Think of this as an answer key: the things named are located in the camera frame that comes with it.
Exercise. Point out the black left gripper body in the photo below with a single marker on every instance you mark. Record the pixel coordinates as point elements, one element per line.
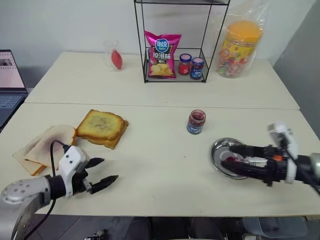
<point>81,181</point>

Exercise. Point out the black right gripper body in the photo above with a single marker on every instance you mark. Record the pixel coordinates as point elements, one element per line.
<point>276,170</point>

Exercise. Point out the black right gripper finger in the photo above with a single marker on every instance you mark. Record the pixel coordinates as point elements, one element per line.
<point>247,150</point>
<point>247,171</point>

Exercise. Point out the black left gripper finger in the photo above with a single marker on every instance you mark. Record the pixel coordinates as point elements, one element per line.
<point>95,162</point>
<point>105,183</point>

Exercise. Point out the silver metal spoon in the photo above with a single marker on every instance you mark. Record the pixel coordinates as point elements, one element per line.
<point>256,161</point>

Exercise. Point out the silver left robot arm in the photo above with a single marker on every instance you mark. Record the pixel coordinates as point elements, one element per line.
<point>17,190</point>

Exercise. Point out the golden toasted bread slice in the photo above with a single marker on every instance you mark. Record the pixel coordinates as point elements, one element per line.
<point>100,123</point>
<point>117,138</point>

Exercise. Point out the white jam-stained bread slice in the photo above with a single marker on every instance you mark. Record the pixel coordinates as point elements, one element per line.
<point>50,140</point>

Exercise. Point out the open blue-label jam jar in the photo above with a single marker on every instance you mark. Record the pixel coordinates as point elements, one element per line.
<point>196,122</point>

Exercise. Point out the blue-label closed jam jar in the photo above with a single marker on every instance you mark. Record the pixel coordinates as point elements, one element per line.
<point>197,68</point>

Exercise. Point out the red-label closed jam jar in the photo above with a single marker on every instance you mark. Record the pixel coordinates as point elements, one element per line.
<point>185,65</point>

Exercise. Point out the round shiny metal dish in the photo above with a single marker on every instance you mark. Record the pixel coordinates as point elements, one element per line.
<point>220,150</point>

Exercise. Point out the white plastic bin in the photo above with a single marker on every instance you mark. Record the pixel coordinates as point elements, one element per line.
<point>275,226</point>

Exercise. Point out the orange-lid candy jar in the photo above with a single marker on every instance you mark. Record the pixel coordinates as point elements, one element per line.
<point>237,52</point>

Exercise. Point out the red liquid glass bottle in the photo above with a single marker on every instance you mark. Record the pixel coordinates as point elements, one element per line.
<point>108,50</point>

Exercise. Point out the open laptop computer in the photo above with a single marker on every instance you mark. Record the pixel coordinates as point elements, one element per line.
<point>10,75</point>

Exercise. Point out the pink potato chips bag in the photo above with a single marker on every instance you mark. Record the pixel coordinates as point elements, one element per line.
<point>162,57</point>

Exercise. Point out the clear plastic bag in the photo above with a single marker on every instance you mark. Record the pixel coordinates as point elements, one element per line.
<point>260,15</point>

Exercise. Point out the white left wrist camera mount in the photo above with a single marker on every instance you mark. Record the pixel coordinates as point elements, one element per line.
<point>72,157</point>

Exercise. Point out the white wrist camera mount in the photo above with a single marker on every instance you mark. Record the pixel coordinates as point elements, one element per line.
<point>72,157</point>
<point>276,128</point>

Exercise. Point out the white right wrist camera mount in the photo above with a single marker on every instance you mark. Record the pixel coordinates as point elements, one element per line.
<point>276,128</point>

